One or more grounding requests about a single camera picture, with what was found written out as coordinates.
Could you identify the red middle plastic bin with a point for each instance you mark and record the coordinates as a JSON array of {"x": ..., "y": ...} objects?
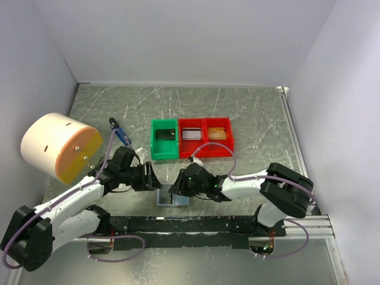
[{"x": 187, "y": 147}]

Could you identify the grey card holder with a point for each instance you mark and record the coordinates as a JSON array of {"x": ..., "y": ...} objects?
[{"x": 177, "y": 200}]

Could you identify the green plastic bin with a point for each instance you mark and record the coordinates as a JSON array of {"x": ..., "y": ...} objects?
[{"x": 164, "y": 149}]

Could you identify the gold card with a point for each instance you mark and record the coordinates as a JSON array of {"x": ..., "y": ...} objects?
[{"x": 217, "y": 133}]

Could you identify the dark card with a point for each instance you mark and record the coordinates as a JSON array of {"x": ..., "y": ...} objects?
[{"x": 165, "y": 134}]

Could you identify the blue stapler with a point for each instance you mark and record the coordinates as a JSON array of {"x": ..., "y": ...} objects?
[{"x": 120, "y": 133}]

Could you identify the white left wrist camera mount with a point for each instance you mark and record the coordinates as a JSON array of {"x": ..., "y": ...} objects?
[{"x": 142, "y": 152}]

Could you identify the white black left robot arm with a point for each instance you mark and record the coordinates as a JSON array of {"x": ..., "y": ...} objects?
[{"x": 33, "y": 234}]

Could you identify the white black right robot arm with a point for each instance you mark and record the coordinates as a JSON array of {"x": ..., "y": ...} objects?
[{"x": 287, "y": 192}]

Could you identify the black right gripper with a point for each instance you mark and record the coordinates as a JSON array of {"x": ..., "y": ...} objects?
[{"x": 179, "y": 187}]

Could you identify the white drum with orange lid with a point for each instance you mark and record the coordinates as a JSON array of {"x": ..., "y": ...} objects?
[{"x": 60, "y": 146}]

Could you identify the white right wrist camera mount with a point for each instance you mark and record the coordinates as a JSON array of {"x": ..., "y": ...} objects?
[{"x": 197, "y": 161}]

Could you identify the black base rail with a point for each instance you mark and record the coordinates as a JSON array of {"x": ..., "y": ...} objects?
[{"x": 192, "y": 231}]

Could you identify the red plastic bin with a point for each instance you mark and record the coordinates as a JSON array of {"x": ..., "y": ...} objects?
[
  {"x": 215, "y": 150},
  {"x": 187, "y": 147}
]

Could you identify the red right plastic bin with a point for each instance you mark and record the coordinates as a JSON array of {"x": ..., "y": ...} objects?
[{"x": 215, "y": 150}]

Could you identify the white silver card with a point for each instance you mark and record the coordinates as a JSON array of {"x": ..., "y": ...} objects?
[{"x": 191, "y": 134}]

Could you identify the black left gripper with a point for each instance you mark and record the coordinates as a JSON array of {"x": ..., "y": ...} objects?
[{"x": 152, "y": 180}]

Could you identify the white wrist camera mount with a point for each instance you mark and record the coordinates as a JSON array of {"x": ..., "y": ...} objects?
[
  {"x": 197, "y": 161},
  {"x": 142, "y": 152}
]

